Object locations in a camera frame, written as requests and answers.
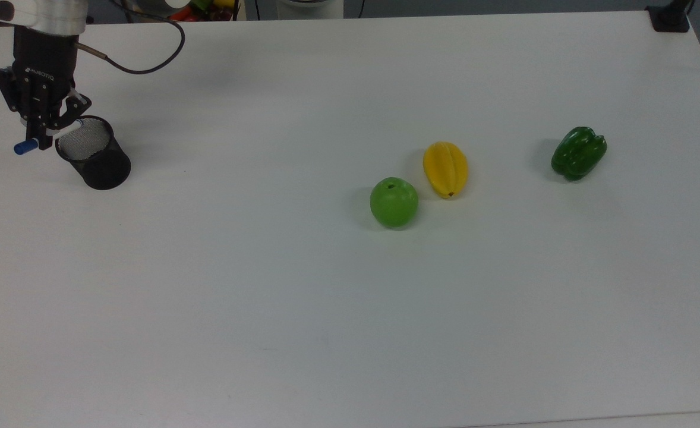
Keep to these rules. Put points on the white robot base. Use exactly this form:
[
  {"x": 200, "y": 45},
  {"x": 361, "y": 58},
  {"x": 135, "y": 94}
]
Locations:
[{"x": 309, "y": 10}]

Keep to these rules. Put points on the bin of toy fruit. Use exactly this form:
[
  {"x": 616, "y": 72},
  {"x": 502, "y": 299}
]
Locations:
[{"x": 231, "y": 13}]

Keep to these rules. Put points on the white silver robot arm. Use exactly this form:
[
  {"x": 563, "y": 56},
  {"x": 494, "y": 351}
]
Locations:
[{"x": 47, "y": 15}]

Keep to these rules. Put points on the black mesh pen cup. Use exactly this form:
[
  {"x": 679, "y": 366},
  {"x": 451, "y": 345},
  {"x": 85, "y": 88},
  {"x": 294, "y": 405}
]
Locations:
[{"x": 107, "y": 171}]

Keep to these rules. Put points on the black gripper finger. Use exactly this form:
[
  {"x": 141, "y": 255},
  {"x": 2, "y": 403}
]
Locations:
[
  {"x": 6, "y": 89},
  {"x": 74, "y": 110}
]

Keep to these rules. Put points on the white marker with blue cap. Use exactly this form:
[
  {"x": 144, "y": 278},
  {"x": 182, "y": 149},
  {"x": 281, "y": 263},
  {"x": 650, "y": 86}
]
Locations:
[{"x": 24, "y": 147}]

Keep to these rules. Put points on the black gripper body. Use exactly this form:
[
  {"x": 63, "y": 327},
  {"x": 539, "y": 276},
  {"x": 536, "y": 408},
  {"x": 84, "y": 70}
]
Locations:
[{"x": 44, "y": 62}]

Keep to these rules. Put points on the yellow toy starfruit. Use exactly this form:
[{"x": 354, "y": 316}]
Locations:
[{"x": 445, "y": 169}]

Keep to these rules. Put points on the green toy apple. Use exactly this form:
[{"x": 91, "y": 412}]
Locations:
[{"x": 394, "y": 203}]

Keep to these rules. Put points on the red toy fruit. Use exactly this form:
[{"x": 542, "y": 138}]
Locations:
[{"x": 183, "y": 14}]

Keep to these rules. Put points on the dark purple toy fruit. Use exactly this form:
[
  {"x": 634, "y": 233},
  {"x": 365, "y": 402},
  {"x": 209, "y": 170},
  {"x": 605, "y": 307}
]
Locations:
[{"x": 221, "y": 14}]

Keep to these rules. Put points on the black table clamp mount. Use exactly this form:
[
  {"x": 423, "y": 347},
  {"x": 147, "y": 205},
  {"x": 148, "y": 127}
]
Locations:
[{"x": 668, "y": 19}]

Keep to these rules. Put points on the green toy bell pepper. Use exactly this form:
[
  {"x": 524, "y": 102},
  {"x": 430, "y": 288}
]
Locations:
[{"x": 578, "y": 153}]

